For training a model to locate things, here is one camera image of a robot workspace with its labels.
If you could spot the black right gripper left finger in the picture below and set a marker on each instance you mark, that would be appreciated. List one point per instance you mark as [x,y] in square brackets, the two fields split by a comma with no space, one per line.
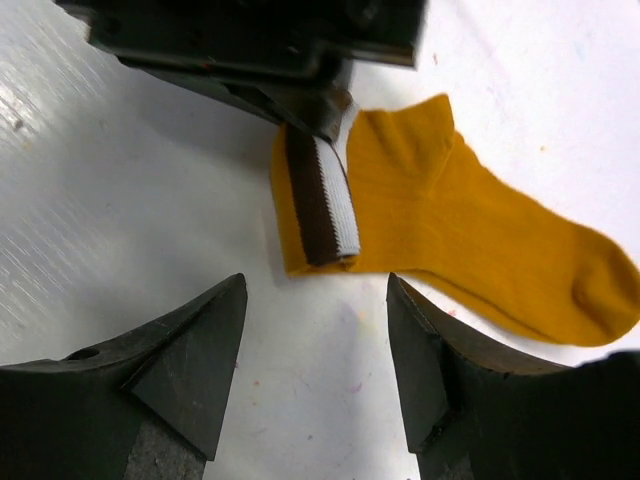
[147,404]

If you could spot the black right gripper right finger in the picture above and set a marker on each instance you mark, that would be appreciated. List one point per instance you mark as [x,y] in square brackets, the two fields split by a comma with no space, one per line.
[474,408]

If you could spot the mustard yellow striped sock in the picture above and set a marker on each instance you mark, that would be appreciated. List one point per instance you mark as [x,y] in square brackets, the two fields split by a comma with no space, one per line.
[402,192]

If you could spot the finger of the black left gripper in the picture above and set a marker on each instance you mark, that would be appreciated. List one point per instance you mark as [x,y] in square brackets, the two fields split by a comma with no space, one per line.
[301,85]

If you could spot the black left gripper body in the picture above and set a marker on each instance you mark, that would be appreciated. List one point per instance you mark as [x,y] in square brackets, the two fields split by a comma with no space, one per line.
[251,40]

